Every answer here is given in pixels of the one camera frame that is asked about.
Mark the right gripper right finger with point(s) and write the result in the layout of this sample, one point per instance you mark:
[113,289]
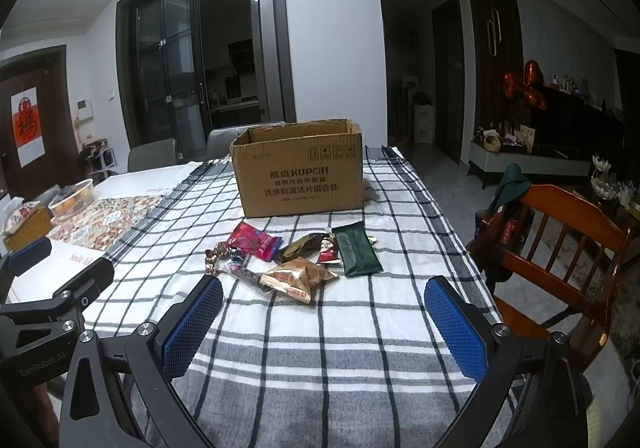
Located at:
[551,410]

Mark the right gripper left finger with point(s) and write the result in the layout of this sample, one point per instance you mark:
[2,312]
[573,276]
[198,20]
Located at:
[95,410]

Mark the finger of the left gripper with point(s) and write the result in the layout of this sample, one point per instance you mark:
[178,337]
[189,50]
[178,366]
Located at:
[14,264]
[69,301]

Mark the shiny candies cluster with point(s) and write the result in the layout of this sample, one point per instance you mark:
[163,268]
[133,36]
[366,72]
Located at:
[223,259]

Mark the red berry snack packet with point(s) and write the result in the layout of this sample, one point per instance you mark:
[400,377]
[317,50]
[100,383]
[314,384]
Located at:
[252,241]

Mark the beige snack bag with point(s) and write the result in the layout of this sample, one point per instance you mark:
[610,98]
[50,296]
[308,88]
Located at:
[296,278]

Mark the dark green snack packet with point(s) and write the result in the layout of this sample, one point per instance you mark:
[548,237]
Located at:
[356,251]

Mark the black gold snack packet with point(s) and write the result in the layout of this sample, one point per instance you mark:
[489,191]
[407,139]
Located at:
[305,246]

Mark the red white snack packet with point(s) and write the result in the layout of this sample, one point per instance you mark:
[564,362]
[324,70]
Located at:
[328,253]

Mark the brown haw roll stick packet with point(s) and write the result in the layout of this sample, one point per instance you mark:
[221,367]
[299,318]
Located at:
[239,271]

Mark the wicker tissue box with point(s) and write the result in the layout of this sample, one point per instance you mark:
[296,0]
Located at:
[25,224]

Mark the patterned floral table mat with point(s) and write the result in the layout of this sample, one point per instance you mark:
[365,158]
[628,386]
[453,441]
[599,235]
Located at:
[103,222]

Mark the clear fruit bowl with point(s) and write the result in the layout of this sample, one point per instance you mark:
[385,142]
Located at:
[72,199]

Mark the red fu door poster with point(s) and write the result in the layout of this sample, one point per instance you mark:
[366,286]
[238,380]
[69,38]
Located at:
[26,126]

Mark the red wooden chair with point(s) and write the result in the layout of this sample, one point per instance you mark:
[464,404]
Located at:
[564,246]

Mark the small white shelf rack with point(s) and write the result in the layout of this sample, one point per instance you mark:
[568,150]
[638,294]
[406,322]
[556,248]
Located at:
[99,160]

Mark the grey dining chair left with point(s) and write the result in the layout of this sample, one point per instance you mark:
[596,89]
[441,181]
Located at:
[153,155]

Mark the grey dining chair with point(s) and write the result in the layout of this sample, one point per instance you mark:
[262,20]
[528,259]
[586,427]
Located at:
[219,140]
[153,155]

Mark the grey dining chair right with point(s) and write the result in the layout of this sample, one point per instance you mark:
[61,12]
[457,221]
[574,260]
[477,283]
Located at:
[219,140]

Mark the black white checked tablecloth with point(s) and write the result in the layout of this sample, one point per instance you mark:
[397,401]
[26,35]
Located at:
[361,365]

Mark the green cloth on chair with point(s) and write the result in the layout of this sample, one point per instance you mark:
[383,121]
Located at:
[513,184]

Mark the white flower ornament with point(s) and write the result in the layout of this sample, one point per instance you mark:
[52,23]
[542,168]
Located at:
[603,182]

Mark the white tv cabinet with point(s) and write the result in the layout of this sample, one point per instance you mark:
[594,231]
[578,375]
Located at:
[489,166]

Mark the brown cardboard box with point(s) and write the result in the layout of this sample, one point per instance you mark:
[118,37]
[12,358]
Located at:
[299,168]

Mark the glass sliding door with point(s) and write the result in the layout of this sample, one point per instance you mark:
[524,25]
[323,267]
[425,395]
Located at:
[188,67]

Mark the white box in hallway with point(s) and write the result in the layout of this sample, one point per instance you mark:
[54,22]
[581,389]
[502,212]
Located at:
[423,124]

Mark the red balloons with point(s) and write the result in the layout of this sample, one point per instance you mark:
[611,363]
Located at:
[528,86]

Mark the white wall intercom panel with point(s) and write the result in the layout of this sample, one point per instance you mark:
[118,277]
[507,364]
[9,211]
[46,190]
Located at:
[84,110]

